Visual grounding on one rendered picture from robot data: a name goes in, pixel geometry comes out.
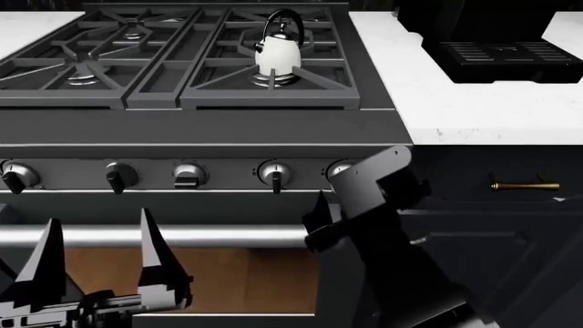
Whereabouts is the grey camera mount plate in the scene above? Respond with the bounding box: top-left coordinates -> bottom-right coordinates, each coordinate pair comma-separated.
329,144 -> 414,220

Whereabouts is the round chrome gas burner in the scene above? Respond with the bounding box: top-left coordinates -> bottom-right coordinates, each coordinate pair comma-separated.
66,63 -> 111,87
248,70 -> 301,87
118,19 -> 152,41

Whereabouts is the dark cabinet drawer front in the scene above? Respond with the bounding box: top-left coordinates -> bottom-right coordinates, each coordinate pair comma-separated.
411,144 -> 583,207

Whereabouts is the black coffee machine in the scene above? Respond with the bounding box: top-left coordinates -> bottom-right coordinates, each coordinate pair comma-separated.
393,0 -> 583,85

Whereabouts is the white kettle with black handle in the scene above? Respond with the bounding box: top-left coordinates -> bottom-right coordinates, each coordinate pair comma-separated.
252,8 -> 307,78

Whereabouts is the narrow cast iron centre grate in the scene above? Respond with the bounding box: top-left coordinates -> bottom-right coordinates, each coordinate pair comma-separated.
125,6 -> 231,111

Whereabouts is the wide cast iron burner grate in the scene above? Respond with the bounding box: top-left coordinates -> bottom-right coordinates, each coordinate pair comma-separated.
0,8 -> 204,111
179,5 -> 364,111

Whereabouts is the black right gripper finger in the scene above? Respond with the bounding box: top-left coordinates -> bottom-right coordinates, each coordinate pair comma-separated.
302,189 -> 341,238

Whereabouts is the brass drawer pull handle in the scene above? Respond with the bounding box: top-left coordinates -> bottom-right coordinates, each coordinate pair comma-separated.
488,172 -> 562,194

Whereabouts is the dark cabinet door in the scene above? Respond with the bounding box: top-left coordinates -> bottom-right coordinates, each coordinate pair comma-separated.
399,200 -> 583,328

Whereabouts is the chrome stove knob black grip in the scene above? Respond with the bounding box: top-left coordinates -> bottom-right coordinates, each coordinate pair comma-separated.
256,159 -> 294,195
0,159 -> 42,197
104,160 -> 140,196
324,159 -> 362,183
171,161 -> 210,190

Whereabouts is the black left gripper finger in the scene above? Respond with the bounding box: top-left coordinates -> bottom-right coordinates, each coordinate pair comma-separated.
13,217 -> 87,304
135,207 -> 196,311

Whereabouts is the dark grey gas stove range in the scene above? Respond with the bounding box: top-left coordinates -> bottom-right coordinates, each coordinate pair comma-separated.
0,0 -> 414,328

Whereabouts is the silver oven door handle bar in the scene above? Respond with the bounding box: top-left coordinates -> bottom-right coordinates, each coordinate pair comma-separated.
0,222 -> 321,251

